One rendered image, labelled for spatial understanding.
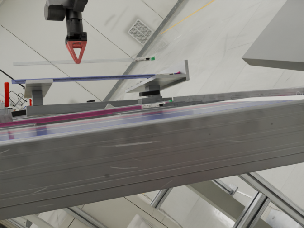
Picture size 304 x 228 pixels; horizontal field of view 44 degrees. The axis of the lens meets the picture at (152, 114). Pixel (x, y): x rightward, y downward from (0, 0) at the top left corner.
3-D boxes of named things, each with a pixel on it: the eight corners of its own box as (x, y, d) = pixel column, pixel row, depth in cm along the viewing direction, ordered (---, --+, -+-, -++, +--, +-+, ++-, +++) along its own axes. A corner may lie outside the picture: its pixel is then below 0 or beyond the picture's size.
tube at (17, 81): (178, 77, 122) (178, 73, 122) (180, 76, 121) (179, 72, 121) (11, 84, 105) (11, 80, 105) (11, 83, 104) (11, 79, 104)
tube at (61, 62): (154, 60, 144) (153, 57, 144) (155, 59, 143) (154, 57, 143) (13, 66, 127) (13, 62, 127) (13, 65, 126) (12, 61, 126)
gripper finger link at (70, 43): (69, 62, 130) (67, 35, 130) (67, 66, 137) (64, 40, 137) (89, 61, 132) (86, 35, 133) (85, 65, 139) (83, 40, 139)
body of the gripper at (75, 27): (68, 37, 128) (66, 16, 129) (65, 44, 138) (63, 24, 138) (87, 37, 130) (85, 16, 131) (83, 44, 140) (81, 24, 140)
